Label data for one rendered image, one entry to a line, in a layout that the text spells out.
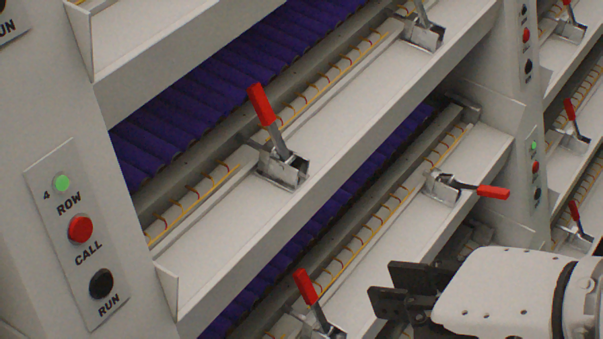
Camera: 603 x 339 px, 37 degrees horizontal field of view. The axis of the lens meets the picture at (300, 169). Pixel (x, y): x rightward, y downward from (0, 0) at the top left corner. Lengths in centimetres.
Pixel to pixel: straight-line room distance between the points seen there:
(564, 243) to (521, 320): 92
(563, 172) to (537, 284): 74
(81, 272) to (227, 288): 17
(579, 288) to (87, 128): 36
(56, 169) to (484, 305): 34
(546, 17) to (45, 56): 98
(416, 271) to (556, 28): 69
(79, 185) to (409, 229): 52
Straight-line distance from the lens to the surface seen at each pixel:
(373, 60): 92
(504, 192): 102
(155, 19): 62
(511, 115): 116
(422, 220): 102
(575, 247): 159
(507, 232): 127
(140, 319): 63
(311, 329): 87
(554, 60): 134
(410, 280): 79
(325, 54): 88
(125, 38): 60
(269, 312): 87
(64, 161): 55
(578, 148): 148
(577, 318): 67
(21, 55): 53
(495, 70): 114
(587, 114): 158
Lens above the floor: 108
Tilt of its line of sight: 30 degrees down
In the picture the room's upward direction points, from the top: 13 degrees counter-clockwise
